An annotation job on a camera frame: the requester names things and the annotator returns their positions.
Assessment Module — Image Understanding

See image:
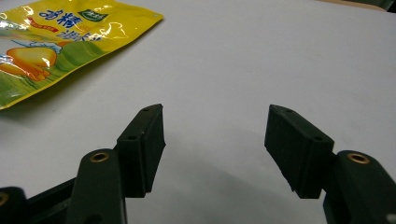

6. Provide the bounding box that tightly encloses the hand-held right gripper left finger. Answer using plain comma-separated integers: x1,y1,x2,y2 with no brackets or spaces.
64,103,166,224

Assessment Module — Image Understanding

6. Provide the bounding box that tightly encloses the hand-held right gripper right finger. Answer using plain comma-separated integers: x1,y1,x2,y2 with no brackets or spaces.
263,104,396,224

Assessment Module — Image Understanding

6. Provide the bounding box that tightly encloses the yellow snack pouch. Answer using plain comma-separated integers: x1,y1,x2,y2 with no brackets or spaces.
0,0,164,111

